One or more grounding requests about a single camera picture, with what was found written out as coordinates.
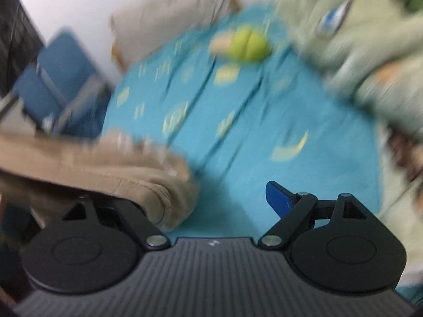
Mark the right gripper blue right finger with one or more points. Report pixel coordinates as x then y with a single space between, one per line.
295 211

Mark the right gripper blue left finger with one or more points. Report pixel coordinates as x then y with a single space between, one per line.
137 225

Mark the tan t-shirt with white print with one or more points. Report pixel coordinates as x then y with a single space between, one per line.
45 174

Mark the teal patterned bed sheet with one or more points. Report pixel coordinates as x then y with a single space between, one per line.
240 126

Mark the near blue covered chair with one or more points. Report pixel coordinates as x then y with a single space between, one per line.
63 92

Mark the green and beige plush toy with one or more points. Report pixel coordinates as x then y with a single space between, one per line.
245 44

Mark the light green fleece blanket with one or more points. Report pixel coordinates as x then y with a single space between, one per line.
369 51

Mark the black window grille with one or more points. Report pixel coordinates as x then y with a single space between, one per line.
19 43

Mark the grey pillow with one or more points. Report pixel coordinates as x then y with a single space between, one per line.
143 28

